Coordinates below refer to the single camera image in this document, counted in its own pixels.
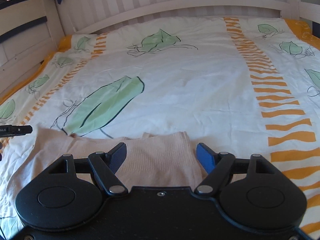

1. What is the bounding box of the peach knit sweater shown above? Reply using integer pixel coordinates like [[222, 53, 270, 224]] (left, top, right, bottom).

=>
[[0, 126, 208, 233]]

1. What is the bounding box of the white wooden bed side rail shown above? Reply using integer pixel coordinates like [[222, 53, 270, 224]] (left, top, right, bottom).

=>
[[0, 0, 66, 98]]

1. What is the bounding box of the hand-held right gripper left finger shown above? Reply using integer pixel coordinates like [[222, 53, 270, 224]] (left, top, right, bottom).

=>
[[47, 142, 128, 196]]

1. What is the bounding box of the white leaf-print bedspread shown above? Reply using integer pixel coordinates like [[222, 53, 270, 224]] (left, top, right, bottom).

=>
[[0, 15, 320, 240]]

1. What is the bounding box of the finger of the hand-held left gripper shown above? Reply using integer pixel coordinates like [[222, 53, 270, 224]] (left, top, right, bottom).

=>
[[9, 125, 33, 136]]

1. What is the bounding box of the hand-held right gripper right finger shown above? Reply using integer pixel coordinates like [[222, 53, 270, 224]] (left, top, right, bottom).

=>
[[194, 142, 276, 196]]

